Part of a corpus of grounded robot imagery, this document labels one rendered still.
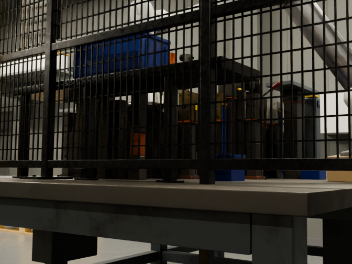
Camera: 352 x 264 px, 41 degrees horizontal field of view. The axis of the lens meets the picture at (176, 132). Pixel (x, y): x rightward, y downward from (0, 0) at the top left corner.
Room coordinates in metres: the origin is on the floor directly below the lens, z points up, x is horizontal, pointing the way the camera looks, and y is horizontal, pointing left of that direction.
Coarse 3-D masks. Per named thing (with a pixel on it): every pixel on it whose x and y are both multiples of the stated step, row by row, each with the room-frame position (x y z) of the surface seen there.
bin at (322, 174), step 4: (304, 172) 2.26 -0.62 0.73; (308, 172) 2.25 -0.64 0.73; (312, 172) 2.24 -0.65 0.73; (316, 172) 2.23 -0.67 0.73; (320, 172) 2.23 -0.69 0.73; (324, 172) 2.28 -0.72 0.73; (304, 176) 2.26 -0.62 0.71; (308, 176) 2.25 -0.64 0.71; (312, 176) 2.24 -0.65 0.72; (316, 176) 2.23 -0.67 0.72; (320, 176) 2.23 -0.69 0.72; (324, 176) 2.28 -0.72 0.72
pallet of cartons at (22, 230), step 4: (0, 228) 5.66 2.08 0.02; (4, 228) 5.67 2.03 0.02; (8, 228) 5.67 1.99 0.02; (20, 228) 5.40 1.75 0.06; (24, 228) 5.37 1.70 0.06; (28, 228) 5.41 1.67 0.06; (12, 232) 5.49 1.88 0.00; (16, 232) 5.45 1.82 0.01; (20, 232) 5.40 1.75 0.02; (24, 232) 5.37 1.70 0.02; (28, 232) 5.37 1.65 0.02
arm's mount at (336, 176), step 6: (330, 156) 1.80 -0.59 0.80; (336, 156) 1.79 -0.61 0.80; (342, 156) 1.78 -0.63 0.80; (348, 156) 1.77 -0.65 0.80; (330, 174) 1.78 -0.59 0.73; (336, 174) 1.77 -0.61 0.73; (342, 174) 1.75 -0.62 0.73; (348, 174) 1.74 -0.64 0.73; (330, 180) 1.78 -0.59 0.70; (336, 180) 1.77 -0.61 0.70; (342, 180) 1.75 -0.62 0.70; (348, 180) 1.74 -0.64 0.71
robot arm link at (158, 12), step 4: (232, 0) 1.82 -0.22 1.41; (236, 0) 1.81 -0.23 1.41; (196, 4) 1.94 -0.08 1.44; (196, 8) 1.92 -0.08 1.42; (156, 12) 2.01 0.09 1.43; (160, 12) 2.02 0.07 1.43; (164, 12) 2.02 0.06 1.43; (180, 12) 2.00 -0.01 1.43; (164, 16) 2.01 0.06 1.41; (156, 32) 2.03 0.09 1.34
